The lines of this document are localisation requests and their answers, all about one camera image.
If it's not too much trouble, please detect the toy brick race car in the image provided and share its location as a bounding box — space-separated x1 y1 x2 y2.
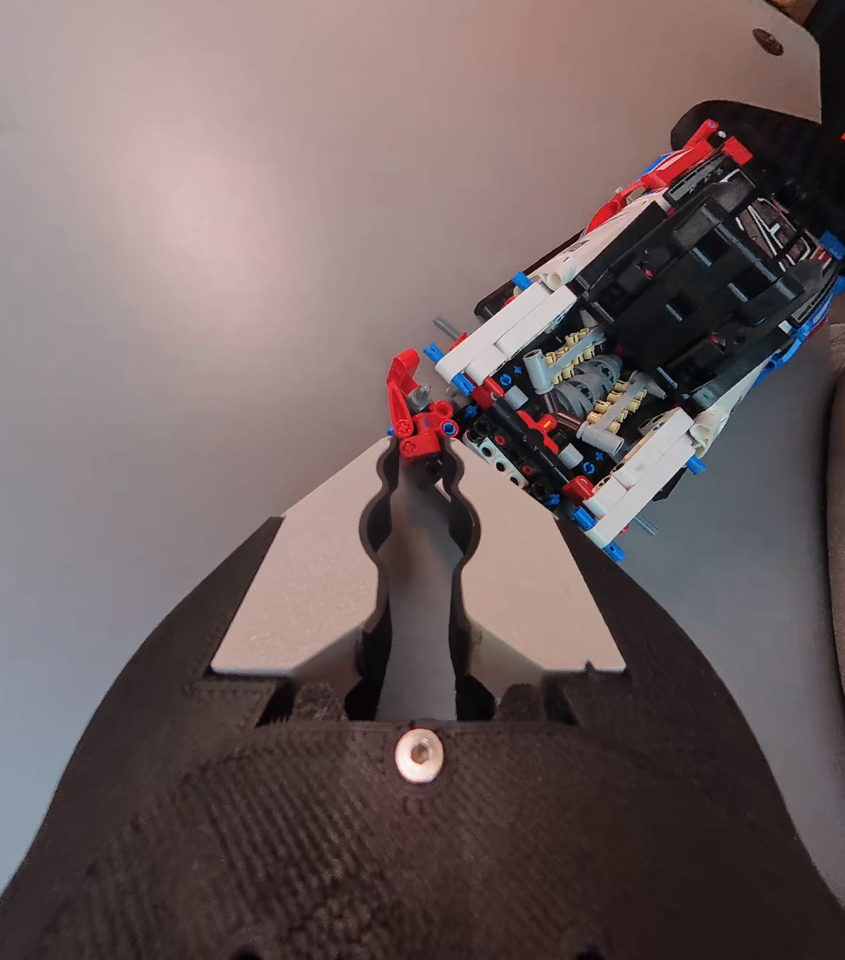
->
388 120 845 565

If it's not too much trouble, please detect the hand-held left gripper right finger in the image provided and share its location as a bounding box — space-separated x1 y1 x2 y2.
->
443 441 628 719

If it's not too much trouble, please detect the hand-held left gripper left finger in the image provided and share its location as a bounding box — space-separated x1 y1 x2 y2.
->
211 437 401 721

